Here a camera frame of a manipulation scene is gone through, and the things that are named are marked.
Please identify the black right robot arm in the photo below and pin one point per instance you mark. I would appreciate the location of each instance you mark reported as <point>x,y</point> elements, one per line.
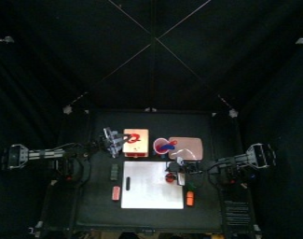
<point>241,158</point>

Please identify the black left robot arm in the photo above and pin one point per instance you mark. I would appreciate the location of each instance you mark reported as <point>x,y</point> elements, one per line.
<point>46,153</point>

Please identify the wooden box with drawer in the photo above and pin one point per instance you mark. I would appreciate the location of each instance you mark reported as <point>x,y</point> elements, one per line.
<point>141,150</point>

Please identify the green toy block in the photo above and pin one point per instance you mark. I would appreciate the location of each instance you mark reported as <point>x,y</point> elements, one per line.
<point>193,186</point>

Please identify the blue plastic utensil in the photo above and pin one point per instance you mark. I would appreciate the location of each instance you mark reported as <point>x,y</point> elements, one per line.
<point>168,147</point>

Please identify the red plastic cup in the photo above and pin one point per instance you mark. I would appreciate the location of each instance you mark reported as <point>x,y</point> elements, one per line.
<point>158,149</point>

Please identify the red plastic utensil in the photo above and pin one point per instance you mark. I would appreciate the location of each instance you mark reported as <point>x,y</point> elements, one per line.
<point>174,142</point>

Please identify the orange toy block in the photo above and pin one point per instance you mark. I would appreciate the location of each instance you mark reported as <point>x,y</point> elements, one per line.
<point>190,198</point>

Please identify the red toy block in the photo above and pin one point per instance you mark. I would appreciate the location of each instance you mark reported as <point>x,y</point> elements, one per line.
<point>117,193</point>

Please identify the white text label sticker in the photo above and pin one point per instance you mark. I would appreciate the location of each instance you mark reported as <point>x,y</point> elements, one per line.
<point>237,213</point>

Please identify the metal frame clamp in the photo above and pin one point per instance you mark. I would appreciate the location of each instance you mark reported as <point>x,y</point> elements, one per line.
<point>68,109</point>
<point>233,113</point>
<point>302,41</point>
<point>149,109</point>
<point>9,39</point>

